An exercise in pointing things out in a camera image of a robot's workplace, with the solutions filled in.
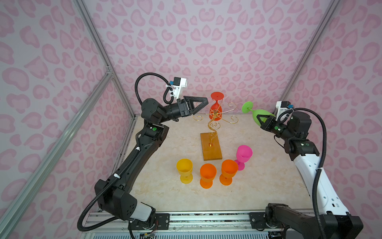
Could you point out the aluminium frame left strut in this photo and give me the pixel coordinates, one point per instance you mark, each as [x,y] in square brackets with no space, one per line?
[21,203]

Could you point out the aluminium frame left post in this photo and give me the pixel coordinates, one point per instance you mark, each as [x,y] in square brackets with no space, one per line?
[90,26]

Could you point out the aluminium frame post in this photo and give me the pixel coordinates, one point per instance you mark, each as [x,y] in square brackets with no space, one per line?
[90,26]
[317,24]

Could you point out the orange back wine glass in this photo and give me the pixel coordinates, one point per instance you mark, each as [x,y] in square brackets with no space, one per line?
[208,173]

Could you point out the gold wire wine glass rack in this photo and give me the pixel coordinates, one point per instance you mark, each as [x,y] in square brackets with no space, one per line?
[210,142]

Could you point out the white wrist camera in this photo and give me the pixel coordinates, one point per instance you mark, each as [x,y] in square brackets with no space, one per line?
[176,86]
[283,110]

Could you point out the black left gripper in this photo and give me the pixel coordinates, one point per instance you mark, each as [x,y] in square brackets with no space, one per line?
[183,108]

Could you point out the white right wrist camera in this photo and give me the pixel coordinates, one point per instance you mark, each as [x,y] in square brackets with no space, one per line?
[283,110]

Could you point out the orange wine glass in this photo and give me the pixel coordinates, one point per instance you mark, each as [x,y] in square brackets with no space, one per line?
[208,173]
[229,169]

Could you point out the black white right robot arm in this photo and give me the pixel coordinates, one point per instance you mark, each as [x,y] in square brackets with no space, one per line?
[331,219]

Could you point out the orange front wine glass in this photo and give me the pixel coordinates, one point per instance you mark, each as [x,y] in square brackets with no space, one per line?
[229,169]

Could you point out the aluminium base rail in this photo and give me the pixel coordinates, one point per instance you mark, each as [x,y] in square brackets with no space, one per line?
[249,224]

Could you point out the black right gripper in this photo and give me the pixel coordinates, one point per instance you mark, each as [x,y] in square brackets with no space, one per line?
[269,122]

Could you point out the aluminium frame right post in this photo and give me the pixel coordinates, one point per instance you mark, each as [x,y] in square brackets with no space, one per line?
[317,24]

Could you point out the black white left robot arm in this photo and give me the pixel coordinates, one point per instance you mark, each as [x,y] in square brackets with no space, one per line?
[113,195]

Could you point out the green wine glass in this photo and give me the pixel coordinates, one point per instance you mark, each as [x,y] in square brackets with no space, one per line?
[248,107]

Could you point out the pink wine glass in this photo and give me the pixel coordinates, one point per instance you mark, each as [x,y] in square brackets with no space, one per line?
[243,154]

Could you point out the red wine glass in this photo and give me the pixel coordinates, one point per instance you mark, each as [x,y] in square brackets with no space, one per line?
[216,109]

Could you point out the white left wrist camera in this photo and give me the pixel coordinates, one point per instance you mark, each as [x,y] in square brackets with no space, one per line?
[176,86]

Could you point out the yellow wine glass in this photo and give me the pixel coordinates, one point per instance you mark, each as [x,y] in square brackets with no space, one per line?
[185,169]

